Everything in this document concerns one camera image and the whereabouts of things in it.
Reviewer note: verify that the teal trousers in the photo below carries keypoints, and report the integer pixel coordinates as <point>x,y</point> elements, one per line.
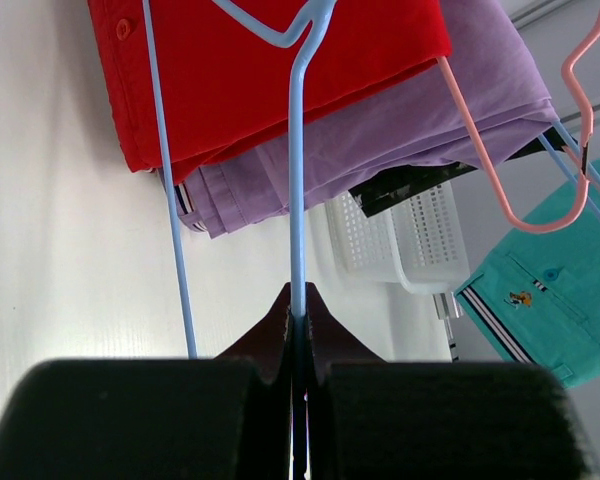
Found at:
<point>536,298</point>

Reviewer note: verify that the white plastic mesh basket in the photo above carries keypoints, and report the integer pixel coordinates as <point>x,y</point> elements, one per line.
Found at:
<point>417,243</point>

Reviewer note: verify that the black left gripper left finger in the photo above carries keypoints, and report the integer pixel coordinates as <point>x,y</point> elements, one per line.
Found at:
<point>222,418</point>

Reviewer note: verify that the lilac purple trousers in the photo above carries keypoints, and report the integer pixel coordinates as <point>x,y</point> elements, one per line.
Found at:
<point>415,123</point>

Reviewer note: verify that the blue hanger with lilac trousers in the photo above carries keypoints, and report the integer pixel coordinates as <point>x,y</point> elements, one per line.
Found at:
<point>571,148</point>

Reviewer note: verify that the black white patterned trousers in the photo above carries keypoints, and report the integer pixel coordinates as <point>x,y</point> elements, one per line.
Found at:
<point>413,174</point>

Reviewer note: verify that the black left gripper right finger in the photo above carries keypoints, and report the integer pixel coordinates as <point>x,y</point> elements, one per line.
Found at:
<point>373,419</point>

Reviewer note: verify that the light blue wire hanger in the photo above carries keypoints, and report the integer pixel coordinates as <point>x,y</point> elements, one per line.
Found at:
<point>314,19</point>

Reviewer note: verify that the aluminium frame structure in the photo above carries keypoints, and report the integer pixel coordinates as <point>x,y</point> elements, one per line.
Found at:
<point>551,30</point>

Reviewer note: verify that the red trousers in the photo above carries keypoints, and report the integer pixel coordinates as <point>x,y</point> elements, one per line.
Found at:
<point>226,91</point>

